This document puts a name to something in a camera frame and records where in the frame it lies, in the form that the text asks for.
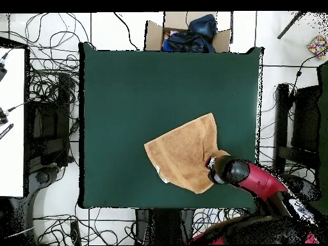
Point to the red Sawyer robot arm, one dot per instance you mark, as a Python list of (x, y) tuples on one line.
[(261, 182)]

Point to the orange terry towel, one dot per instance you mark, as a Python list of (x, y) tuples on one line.
[(184, 153)]

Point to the colourful dotted item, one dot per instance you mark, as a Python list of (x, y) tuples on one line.
[(317, 46)]

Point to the grey metal bar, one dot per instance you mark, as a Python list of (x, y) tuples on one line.
[(290, 25)]

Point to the dark green table cloth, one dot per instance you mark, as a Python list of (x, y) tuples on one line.
[(153, 89)]

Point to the dark blue clothing pile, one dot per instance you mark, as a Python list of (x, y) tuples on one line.
[(194, 38)]

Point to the black power strip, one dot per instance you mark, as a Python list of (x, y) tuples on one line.
[(75, 233)]

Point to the cardboard box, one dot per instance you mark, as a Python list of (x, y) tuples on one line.
[(153, 36)]

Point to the white side table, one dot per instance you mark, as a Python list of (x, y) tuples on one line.
[(11, 128)]

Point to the green covered furniture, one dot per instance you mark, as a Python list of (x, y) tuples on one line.
[(323, 128)]

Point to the black equipment stand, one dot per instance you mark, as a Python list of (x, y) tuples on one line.
[(305, 120), (48, 123)]

